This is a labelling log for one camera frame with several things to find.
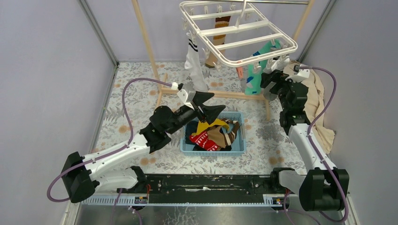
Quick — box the brown tan sock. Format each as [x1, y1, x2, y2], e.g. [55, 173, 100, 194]
[207, 125, 236, 148]

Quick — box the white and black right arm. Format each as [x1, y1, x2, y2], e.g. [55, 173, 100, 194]
[260, 70, 349, 211]

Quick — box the light blue plastic basket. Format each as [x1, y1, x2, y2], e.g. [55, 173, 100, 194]
[179, 112, 246, 157]

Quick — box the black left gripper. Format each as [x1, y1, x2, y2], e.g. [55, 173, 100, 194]
[167, 91, 224, 135]

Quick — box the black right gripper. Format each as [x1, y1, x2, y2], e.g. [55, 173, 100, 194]
[260, 70, 301, 111]

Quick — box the beige cloth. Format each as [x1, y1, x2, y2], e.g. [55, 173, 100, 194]
[302, 69, 335, 154]

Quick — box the wooden drying rack frame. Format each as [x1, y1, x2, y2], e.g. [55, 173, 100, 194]
[131, 0, 316, 122]

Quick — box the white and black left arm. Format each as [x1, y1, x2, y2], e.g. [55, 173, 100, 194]
[59, 88, 226, 203]

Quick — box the red white dotted sock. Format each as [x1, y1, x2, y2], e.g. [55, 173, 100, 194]
[189, 131, 221, 151]

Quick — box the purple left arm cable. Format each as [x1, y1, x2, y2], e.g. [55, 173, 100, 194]
[46, 78, 173, 203]

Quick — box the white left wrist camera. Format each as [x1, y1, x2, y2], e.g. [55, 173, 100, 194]
[171, 82, 196, 105]

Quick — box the white plastic clip hanger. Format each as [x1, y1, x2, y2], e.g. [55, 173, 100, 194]
[179, 0, 298, 68]

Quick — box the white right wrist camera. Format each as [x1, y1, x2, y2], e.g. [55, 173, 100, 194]
[291, 65, 310, 83]

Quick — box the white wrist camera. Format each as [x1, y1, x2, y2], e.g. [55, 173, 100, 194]
[171, 82, 196, 105]
[291, 65, 310, 83]

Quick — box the floral table mat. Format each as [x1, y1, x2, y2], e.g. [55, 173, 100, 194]
[93, 62, 306, 175]

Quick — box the teal patterned sock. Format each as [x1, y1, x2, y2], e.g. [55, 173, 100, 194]
[245, 39, 281, 95]

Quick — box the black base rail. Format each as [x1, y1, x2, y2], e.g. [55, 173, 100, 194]
[146, 174, 286, 204]

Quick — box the maroon olive striped sock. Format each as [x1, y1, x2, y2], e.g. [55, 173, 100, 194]
[205, 16, 231, 68]

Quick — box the white black striped sock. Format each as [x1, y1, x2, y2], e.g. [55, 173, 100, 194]
[184, 33, 208, 92]

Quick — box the yellow sock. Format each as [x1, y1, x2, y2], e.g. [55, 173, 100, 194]
[186, 119, 229, 136]

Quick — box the brown white striped sock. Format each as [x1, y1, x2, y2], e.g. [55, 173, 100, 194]
[222, 118, 240, 146]

